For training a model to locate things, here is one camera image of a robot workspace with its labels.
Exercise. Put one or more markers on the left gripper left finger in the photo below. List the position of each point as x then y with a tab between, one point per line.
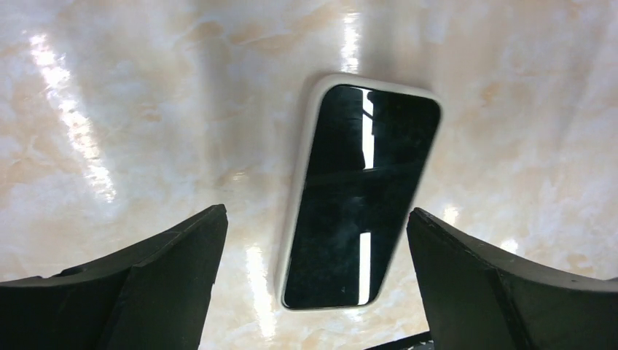
153	294

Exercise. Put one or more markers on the frosted clear phone case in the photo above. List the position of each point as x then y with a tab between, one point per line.
294	203

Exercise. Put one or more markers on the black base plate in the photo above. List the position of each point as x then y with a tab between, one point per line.
421	341

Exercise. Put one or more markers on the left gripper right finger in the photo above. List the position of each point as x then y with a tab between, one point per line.
478	296

